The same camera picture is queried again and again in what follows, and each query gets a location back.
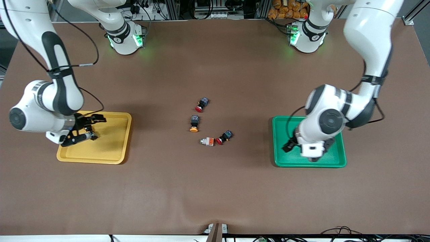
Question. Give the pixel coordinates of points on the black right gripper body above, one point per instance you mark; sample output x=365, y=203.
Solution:
x=80, y=121

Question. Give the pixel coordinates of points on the white button orange block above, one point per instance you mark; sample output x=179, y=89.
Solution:
x=209, y=141

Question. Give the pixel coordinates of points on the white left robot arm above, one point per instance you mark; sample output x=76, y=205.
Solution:
x=366, y=40

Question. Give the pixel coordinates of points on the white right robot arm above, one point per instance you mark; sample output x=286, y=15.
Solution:
x=37, y=101

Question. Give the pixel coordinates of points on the yellow plastic tray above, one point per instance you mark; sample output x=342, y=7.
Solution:
x=107, y=148

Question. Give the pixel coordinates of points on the green plastic tray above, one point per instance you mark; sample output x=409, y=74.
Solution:
x=339, y=158

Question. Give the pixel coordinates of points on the red mushroom push button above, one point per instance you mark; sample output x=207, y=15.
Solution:
x=203, y=102
x=227, y=134

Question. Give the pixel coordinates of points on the yellow mushroom push button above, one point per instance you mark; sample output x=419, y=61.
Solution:
x=194, y=121

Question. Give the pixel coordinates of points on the orange packets pile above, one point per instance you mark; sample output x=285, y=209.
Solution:
x=285, y=9

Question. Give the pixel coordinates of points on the white power strip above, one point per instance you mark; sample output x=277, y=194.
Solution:
x=216, y=15

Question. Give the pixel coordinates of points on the black electronics unit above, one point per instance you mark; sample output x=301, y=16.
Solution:
x=208, y=5

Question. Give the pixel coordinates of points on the white table edge rail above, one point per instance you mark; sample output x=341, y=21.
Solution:
x=67, y=239

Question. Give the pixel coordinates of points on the white bracket with post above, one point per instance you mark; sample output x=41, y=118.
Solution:
x=215, y=233

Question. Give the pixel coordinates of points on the aluminium frame profile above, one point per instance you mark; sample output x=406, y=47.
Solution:
x=413, y=16

